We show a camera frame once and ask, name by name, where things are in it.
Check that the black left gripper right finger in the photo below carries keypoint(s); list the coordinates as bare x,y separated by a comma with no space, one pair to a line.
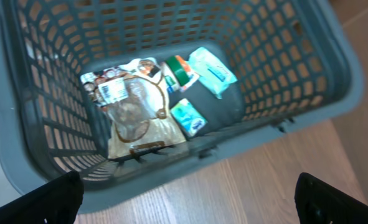
320,203

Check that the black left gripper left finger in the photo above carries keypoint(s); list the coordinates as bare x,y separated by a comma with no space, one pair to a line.
58,201

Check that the beige brown snack bag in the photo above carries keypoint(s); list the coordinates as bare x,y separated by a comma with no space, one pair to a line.
134,97

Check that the small teal tissue pack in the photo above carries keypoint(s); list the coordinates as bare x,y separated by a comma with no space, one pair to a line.
190,120

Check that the teal wet wipes pack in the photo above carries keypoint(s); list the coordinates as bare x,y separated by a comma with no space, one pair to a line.
214,75

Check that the small orange tissue pack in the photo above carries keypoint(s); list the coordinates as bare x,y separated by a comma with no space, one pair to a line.
188,73

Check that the green lid jar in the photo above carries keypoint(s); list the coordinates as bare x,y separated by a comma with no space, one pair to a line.
174,73

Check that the grey plastic mesh basket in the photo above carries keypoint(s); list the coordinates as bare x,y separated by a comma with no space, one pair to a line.
293,63

